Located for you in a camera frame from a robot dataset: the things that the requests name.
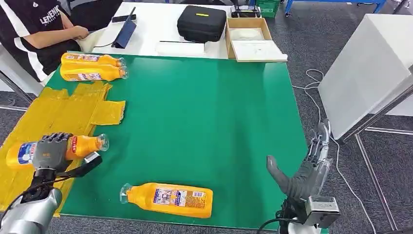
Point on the blue tablet case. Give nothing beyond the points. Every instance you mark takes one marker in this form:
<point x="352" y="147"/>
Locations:
<point x="125" y="34"/>

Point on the black zip case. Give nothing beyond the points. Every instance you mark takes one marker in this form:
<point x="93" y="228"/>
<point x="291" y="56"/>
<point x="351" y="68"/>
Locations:
<point x="200" y="25"/>

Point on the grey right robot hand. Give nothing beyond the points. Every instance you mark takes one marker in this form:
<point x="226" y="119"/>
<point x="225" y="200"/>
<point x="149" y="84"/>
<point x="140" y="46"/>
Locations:
<point x="303" y="181"/>

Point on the white packing foam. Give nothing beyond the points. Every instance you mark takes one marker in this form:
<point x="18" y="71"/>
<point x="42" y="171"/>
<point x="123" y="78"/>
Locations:
<point x="245" y="34"/>

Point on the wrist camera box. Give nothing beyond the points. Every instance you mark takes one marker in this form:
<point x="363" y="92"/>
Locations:
<point x="92" y="161"/>
<point x="322" y="210"/>

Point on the white paper sheet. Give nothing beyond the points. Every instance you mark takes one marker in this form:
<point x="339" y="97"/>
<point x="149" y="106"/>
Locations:
<point x="179" y="48"/>

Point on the person's hand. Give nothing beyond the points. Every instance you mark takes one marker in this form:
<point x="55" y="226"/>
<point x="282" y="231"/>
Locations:
<point x="80" y="32"/>

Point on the orange drink bottle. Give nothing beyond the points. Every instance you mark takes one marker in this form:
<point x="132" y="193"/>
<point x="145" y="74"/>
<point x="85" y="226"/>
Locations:
<point x="103" y="59"/>
<point x="142" y="197"/>
<point x="106" y="72"/>
<point x="82" y="147"/>

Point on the open cardboard box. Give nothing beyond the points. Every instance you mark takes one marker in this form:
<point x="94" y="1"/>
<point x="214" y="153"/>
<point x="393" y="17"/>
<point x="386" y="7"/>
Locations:
<point x="246" y="22"/>

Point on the person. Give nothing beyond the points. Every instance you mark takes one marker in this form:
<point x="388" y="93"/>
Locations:
<point x="93" y="14"/>
<point x="19" y="32"/>

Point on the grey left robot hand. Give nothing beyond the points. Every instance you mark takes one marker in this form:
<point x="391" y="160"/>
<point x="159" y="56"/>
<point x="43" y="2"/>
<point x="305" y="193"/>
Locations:
<point x="50" y="151"/>

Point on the blue metal rack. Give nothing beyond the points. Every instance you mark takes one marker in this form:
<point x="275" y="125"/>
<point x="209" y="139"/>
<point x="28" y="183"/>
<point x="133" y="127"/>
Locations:
<point x="287" y="8"/>

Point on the black phone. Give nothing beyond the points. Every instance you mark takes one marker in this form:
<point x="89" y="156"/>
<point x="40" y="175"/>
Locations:
<point x="120" y="18"/>

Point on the white flat board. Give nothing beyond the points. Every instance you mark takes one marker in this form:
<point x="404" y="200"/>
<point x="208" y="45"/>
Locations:
<point x="258" y="51"/>

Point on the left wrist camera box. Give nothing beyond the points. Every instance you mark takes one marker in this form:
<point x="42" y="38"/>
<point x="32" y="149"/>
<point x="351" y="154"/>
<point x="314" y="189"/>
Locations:
<point x="92" y="161"/>

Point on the yellow plastic sheet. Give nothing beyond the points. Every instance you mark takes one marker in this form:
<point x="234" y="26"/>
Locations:
<point x="64" y="113"/>

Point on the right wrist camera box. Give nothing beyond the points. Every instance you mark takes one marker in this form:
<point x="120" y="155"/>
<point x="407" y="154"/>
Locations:
<point x="322" y="210"/>

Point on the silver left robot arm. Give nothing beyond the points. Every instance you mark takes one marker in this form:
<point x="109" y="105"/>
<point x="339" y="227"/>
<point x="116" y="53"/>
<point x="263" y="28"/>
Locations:
<point x="32" y="213"/>

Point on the grey metal desk leg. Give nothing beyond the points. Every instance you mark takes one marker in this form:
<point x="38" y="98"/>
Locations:
<point x="16" y="86"/>

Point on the green plastic crate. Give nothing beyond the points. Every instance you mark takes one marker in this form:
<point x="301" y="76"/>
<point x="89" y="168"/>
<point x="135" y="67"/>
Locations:
<point x="269" y="8"/>

